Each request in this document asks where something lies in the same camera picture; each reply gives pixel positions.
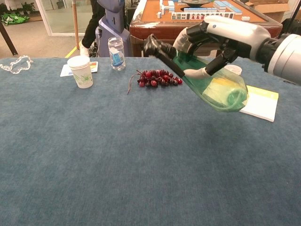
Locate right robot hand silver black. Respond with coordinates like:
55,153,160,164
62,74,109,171
173,15,271,78

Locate green spray bottle black nozzle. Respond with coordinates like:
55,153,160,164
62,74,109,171
143,34,249,114

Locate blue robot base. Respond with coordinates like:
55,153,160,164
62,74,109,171
95,0,131,58

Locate cardboard box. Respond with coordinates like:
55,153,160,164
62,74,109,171
246,0,293,24

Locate mahjong tile row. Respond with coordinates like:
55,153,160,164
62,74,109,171
171,11,235,21

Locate black tripod stand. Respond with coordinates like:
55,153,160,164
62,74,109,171
281,0,301,38

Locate white booklet yellow stripe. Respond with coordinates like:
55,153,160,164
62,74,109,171
238,84,279,123

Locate brown mahjong table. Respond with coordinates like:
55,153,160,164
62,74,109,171
129,0,283,57

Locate red grape bunch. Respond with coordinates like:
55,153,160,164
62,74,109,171
127,68,184,96

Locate clear plastic jar blue label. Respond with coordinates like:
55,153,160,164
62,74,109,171
107,36,127,72

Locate wooden pole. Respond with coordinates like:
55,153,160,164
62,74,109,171
71,0,80,50

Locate white paper cup green print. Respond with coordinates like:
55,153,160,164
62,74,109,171
67,55,94,89

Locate blue felt table cloth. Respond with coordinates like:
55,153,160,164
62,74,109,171
0,56,301,226

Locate white printed card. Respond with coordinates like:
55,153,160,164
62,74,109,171
59,61,99,78

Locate green potted plants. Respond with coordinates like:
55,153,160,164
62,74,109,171
0,1,36,15

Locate green bag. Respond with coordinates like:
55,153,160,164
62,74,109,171
0,12,31,26

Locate dark slanted table leg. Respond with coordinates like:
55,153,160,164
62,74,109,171
0,20,19,57

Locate white glass partition frame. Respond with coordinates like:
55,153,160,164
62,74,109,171
35,0,99,37

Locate clear crystal bead necklace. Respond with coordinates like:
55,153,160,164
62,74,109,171
0,55,34,75

